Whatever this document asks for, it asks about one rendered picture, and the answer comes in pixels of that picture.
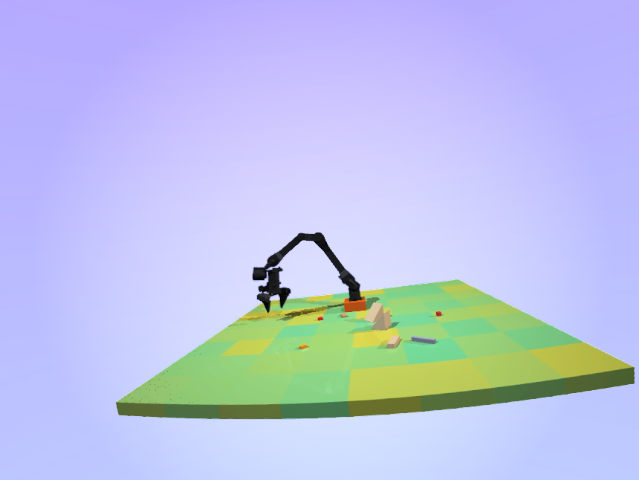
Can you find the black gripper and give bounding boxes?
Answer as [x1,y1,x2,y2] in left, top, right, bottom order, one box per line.
[256,281,291,313]

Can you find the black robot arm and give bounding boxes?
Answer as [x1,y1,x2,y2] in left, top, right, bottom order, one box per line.
[253,232,362,301]

